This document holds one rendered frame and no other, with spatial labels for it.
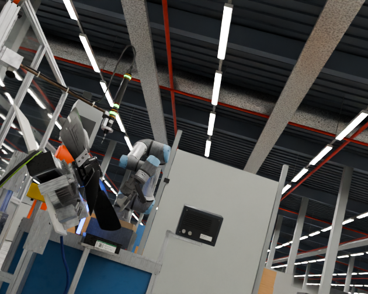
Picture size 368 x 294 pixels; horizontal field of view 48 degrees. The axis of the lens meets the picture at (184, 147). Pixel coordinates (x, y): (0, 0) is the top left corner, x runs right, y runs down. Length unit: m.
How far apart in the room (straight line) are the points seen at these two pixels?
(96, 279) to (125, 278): 0.17
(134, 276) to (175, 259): 1.48
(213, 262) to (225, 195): 0.67
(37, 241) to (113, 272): 0.66
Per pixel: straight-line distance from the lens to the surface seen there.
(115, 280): 2.67
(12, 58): 2.26
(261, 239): 4.27
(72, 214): 2.20
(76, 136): 2.15
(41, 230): 2.19
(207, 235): 2.66
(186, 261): 4.12
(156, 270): 2.66
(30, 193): 2.74
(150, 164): 2.34
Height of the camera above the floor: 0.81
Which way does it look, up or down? 17 degrees up
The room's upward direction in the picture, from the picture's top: 18 degrees clockwise
